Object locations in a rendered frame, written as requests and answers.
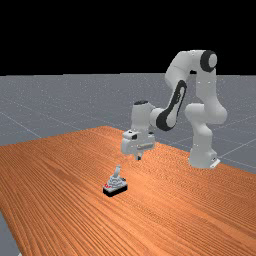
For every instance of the pale grey gripper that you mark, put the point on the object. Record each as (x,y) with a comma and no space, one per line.
(136,144)

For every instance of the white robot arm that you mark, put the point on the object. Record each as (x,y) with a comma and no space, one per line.
(186,106)

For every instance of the grey toggle switch black base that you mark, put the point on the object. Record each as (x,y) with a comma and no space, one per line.
(115,185)

